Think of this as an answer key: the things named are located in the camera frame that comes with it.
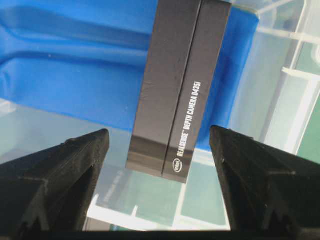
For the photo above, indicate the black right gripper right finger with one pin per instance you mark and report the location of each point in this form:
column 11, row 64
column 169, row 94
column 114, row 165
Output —
column 269, row 194

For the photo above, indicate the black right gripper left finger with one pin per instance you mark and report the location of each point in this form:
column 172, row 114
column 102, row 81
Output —
column 51, row 190

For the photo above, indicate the clear plastic storage case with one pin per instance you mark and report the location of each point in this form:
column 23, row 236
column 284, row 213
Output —
column 270, row 31

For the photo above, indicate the black RealSense box right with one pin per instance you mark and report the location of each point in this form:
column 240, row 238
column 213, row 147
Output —
column 183, row 53

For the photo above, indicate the blue cloth liner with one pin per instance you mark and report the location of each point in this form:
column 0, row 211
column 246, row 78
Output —
column 69, row 68

